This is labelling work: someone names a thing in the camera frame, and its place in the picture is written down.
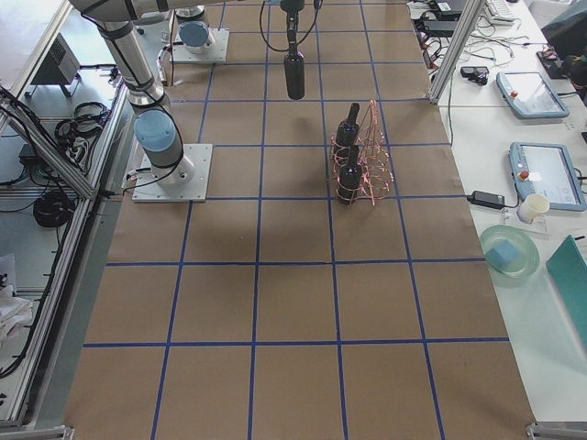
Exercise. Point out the large black power brick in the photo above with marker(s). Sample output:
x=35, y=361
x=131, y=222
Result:
x=442, y=29

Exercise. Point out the teal book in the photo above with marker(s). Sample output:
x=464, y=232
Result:
x=567, y=268

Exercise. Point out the white paper cup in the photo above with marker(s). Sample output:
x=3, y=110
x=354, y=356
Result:
x=532, y=207

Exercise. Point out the dark wine bottle in basket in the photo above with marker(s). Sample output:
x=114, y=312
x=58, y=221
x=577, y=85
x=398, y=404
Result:
x=347, y=132

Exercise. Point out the dark wine bottle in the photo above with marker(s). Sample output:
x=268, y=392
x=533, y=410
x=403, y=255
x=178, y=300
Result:
x=294, y=71
x=347, y=132

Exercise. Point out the blue teach pendant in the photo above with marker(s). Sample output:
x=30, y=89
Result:
x=530, y=95
x=547, y=170

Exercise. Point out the green glass plate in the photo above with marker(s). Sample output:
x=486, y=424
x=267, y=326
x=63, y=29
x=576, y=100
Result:
x=529, y=259

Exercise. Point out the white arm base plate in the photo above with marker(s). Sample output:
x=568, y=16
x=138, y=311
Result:
x=213, y=51
x=188, y=182

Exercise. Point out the far blue teach pendant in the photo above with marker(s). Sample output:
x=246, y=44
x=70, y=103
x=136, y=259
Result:
x=530, y=95

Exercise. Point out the copper wire wine basket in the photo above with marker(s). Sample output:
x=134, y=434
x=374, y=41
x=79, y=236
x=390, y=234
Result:
x=377, y=177

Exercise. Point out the aluminium frame post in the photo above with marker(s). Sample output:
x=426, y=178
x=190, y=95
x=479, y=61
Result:
x=462, y=32

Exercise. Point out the black power adapter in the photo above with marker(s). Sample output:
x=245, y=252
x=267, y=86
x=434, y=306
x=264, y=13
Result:
x=486, y=199

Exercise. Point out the near blue teach pendant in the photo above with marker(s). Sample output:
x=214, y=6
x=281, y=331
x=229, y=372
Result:
x=547, y=170

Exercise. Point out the blue sponge block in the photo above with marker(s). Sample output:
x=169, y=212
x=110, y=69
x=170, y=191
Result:
x=502, y=254

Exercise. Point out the grey control box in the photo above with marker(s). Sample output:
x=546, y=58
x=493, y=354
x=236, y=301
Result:
x=59, y=67

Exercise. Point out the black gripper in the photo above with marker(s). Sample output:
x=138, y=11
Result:
x=291, y=10

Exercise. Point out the white crumpled cloth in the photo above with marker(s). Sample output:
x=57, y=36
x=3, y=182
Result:
x=16, y=312

